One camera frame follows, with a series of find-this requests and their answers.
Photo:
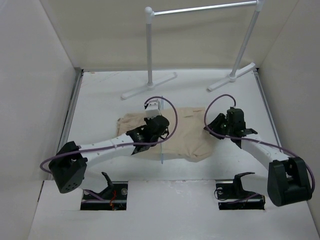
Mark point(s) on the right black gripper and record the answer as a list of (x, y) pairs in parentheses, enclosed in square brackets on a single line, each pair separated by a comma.
[(214, 125)]

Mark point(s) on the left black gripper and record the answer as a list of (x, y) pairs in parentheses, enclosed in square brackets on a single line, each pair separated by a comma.
[(147, 120)]

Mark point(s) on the beige trousers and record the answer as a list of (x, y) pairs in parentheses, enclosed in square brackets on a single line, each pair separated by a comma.
[(190, 141)]

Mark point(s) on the translucent blue clothes hanger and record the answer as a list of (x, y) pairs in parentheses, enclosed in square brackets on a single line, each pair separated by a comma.
[(161, 148)]

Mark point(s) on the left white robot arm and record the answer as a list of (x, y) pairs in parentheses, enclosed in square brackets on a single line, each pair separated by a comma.
[(68, 167)]

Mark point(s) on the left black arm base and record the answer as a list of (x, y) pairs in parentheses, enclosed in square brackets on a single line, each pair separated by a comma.
[(112, 198)]

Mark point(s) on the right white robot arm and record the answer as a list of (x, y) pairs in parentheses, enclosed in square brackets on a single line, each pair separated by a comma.
[(288, 176)]

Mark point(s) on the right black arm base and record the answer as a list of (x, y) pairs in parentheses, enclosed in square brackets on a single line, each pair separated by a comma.
[(232, 196)]

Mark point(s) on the white clothes rack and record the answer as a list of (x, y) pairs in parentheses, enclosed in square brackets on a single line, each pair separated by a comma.
[(235, 73)]

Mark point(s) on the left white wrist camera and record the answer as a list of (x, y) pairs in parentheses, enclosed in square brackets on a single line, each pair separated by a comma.
[(152, 109)]

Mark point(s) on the left metal side rail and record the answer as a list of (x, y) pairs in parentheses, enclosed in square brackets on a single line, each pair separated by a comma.
[(71, 107)]

